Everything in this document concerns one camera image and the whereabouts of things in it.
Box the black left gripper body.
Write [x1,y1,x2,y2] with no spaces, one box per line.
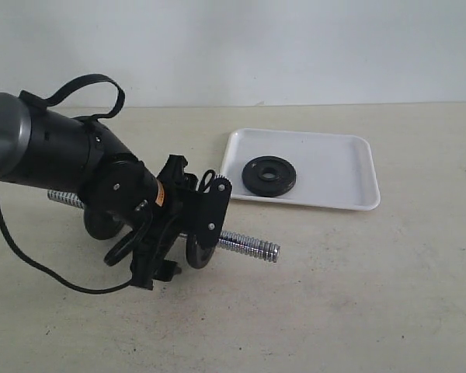
[130,155,198,290]

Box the black weight plate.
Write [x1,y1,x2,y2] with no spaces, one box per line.
[186,232,215,269]
[242,155,297,197]

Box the black round plastic disc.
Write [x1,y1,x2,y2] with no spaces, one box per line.
[83,208,124,240]

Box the chrome threaded dumbbell bar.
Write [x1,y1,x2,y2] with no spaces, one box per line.
[47,190,280,263]

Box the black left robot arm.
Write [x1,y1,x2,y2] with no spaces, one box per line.
[0,92,200,289]

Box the white plastic tray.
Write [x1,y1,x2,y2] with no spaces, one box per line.
[220,128,381,211]

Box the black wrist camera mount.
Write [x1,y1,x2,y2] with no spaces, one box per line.
[192,176,232,249]

